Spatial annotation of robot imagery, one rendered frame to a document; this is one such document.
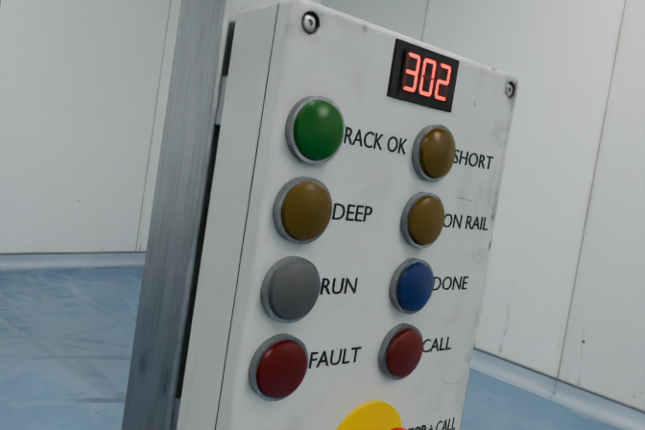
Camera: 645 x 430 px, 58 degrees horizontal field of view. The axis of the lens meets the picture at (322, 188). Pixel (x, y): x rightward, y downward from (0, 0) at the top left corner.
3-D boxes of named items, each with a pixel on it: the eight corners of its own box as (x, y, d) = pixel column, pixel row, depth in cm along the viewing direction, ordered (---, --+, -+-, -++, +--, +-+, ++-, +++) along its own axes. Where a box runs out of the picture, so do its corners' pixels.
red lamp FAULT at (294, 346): (306, 397, 27) (316, 339, 26) (255, 406, 25) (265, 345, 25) (297, 391, 27) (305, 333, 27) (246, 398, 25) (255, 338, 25)
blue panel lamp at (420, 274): (433, 313, 31) (441, 263, 31) (397, 316, 30) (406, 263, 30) (422, 308, 32) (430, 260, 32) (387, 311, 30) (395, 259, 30)
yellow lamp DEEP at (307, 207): (330, 244, 26) (340, 184, 26) (280, 242, 24) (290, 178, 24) (320, 240, 27) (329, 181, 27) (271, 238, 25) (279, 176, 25)
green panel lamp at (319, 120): (343, 165, 26) (352, 105, 26) (294, 158, 24) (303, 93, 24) (331, 164, 27) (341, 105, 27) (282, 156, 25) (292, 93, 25)
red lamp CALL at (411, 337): (422, 377, 32) (430, 328, 31) (387, 383, 30) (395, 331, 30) (412, 371, 32) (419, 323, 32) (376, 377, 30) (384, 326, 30)
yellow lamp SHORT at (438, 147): (455, 182, 31) (464, 131, 31) (420, 177, 29) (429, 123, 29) (443, 180, 32) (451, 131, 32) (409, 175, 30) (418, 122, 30)
